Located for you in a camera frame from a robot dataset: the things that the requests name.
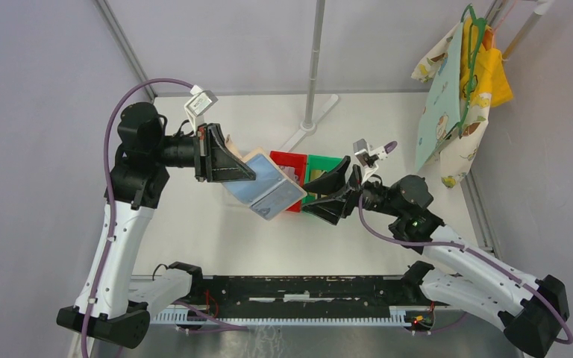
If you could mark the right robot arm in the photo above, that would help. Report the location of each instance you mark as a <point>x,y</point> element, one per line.
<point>531,312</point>

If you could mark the hanging patterned cloth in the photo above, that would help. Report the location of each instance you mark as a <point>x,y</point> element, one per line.
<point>437,139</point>

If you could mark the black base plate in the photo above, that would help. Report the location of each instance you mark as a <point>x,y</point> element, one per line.
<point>304,296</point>

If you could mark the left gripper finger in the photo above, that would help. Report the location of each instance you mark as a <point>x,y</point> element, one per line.
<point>218,155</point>
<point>231,174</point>

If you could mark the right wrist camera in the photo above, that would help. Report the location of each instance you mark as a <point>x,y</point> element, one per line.
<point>369,157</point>

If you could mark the green plastic bin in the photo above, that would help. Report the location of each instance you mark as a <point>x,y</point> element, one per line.
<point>324,179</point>

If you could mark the green clothes hanger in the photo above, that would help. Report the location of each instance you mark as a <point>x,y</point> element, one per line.
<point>478,38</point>

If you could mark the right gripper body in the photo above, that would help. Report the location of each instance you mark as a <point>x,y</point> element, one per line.
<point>354,189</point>

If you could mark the white pole stand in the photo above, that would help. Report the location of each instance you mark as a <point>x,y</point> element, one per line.
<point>312,117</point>

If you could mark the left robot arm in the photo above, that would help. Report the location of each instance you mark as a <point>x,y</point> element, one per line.
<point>106,309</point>

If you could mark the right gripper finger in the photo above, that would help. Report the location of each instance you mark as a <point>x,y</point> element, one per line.
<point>330,210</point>
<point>334,178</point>

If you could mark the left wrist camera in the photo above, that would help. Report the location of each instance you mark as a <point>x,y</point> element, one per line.
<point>200,102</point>

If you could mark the gold cards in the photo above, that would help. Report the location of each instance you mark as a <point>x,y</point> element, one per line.
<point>316,174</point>

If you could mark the red plastic bin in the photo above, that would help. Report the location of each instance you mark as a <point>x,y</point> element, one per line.
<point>293,164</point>

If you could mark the yellow hanging garment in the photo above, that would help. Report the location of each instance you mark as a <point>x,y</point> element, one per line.
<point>489,74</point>

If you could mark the beige card holder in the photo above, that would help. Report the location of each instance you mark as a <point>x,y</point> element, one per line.
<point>271,192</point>

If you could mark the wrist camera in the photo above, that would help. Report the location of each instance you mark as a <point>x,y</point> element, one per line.
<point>200,102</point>
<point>369,157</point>

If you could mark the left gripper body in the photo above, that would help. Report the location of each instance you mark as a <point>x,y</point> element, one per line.
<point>201,151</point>

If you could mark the white hanger rail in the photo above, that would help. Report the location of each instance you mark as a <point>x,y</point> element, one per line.
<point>541,8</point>

